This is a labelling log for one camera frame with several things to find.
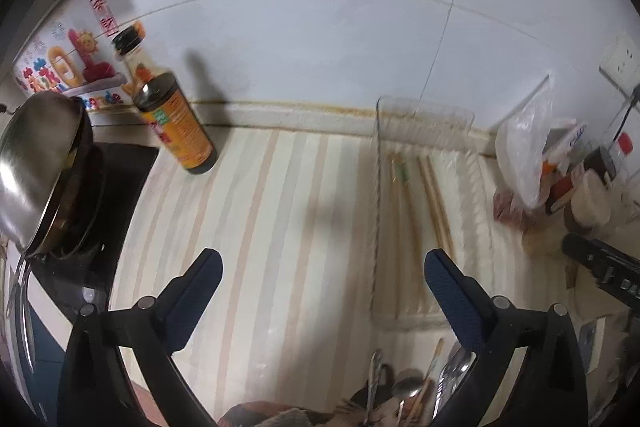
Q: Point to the clear plastic bag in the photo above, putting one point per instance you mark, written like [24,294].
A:
[522,147]

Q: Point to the dark soy sauce bottle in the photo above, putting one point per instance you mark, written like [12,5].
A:
[172,122]

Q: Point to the red-capped clear bottle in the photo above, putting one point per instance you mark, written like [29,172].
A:
[625,149]

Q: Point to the small metal spoon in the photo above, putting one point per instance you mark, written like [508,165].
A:
[406,389]

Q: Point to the black wok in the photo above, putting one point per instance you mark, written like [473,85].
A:
[82,187]

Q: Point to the white wall socket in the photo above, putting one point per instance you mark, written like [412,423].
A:
[620,59]

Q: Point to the brown-lidded jar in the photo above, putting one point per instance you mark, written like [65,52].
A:
[599,164]

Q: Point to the large metal spoon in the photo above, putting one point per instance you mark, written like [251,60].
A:
[457,369]

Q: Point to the plain wooden chopstick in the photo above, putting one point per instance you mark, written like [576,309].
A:
[412,227]
[434,202]
[442,207]

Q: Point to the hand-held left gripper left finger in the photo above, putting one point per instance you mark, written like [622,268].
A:
[206,283]

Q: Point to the red seasoning container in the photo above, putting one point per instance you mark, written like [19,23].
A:
[562,194]

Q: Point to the black glass stove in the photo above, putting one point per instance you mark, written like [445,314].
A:
[117,202]

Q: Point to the colourful wall sticker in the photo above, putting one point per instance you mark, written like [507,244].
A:
[60,62]

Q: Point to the white plastic jar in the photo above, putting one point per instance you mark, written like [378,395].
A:
[590,202]

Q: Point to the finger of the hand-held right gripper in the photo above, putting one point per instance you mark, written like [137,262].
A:
[602,262]

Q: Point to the stainless steel wok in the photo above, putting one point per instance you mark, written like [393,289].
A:
[32,167]

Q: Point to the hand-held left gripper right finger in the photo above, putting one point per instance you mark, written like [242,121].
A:
[450,294]

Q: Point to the clear plastic tray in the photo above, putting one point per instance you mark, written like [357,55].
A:
[385,217]

